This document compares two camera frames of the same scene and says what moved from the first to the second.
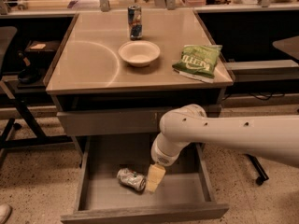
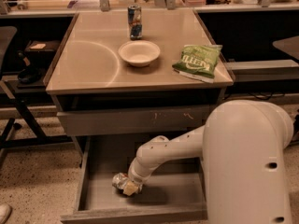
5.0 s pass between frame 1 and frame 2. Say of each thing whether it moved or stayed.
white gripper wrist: moved
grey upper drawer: stayed
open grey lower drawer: stayed
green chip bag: stayed
